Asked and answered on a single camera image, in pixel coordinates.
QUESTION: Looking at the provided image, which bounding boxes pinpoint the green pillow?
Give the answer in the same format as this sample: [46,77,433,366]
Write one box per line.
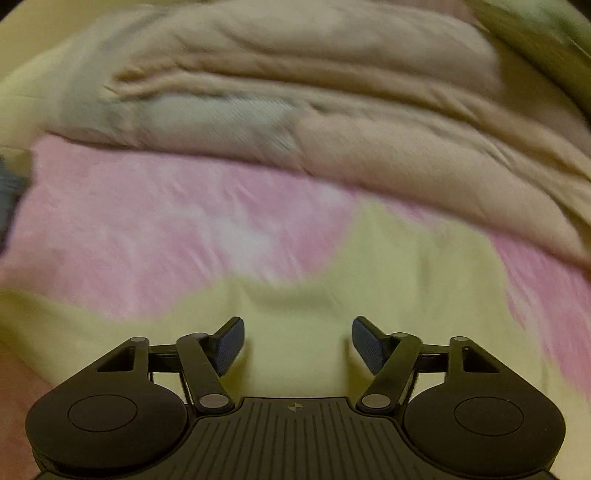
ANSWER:
[466,0,591,109]

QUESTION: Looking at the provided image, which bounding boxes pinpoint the pink floral blanket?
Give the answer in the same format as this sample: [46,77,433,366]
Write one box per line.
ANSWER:
[0,136,591,462]

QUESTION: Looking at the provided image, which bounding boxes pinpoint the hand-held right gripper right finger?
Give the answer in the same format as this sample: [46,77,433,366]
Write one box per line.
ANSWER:
[352,316,536,414]

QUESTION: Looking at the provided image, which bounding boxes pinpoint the pale pink folded blanket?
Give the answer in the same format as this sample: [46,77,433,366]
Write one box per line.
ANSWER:
[111,0,504,116]

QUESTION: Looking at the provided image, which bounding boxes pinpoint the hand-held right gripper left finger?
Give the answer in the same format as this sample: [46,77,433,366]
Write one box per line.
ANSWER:
[60,316,245,414]

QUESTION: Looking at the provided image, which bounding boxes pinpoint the blue denim shorts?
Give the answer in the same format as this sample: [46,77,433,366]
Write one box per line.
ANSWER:
[0,157,33,252]

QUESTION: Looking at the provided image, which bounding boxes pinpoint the cream padded headboard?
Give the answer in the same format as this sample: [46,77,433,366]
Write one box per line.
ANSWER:
[0,46,116,148]

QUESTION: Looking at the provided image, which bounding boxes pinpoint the beige shirt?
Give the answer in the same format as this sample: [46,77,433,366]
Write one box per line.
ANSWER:
[0,200,559,416]

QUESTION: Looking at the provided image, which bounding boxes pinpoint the grey and beige quilt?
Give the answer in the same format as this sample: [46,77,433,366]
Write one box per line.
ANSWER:
[46,78,591,266]

